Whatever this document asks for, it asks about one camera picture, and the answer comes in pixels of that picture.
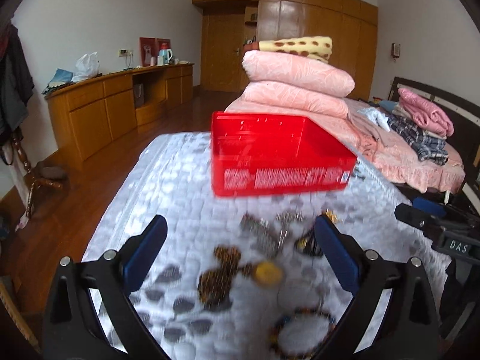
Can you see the lower pink folded quilt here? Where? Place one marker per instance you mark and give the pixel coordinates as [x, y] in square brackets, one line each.
[277, 94]

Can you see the plaid folded clothes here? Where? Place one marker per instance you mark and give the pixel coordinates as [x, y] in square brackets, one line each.
[426, 147]

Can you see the pink folded blanket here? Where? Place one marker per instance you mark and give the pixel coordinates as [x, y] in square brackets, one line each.
[425, 113]

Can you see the wooden sideboard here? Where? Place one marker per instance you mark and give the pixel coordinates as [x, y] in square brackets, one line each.
[88, 116]

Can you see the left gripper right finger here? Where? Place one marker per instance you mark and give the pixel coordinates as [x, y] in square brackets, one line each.
[410, 325]

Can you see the white floral quilted cover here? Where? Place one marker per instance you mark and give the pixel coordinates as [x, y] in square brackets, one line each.
[172, 178]

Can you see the pink bed cover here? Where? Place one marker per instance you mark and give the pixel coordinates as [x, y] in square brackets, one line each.
[398, 162]

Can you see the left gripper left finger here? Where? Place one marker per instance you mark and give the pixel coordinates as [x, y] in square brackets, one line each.
[71, 326]

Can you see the red tin box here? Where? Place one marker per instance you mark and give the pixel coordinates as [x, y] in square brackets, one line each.
[272, 154]

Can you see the dark wooden headboard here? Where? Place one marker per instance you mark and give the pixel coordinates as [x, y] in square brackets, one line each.
[463, 114]

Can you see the gold pendant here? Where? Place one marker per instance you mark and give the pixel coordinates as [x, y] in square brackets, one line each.
[331, 216]

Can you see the white kettle with pink lid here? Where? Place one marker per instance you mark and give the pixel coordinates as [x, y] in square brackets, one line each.
[165, 55]

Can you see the silver metal watch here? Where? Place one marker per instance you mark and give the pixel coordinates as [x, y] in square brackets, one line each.
[269, 240]

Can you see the blue cloth on sideboard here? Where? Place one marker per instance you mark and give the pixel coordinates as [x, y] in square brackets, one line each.
[60, 79]

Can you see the yellow spotted blanket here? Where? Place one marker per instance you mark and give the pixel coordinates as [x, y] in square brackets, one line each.
[318, 47]

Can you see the white cloth on bed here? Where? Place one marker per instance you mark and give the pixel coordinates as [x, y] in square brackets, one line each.
[376, 117]

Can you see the wall phone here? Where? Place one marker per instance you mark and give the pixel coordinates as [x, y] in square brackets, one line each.
[395, 50]

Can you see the white plastic bag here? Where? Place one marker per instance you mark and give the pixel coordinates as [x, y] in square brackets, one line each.
[86, 67]

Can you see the wooden wardrobe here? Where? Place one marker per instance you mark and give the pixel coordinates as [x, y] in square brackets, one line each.
[228, 24]

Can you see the red photo frames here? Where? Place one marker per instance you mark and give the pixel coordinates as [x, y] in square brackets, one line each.
[150, 47]

